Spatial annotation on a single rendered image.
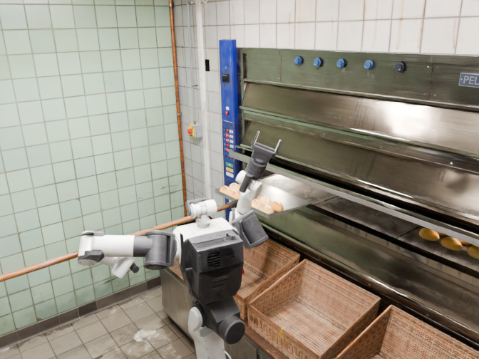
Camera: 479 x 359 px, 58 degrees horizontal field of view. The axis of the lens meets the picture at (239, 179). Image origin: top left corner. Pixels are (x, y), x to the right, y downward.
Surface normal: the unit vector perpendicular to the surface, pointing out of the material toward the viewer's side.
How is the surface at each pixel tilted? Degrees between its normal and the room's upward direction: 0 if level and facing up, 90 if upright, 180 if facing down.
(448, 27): 90
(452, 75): 90
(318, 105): 70
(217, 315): 45
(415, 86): 90
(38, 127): 90
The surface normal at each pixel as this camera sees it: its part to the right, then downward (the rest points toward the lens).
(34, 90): 0.60, 0.26
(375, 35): -0.80, 0.22
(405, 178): -0.76, -0.11
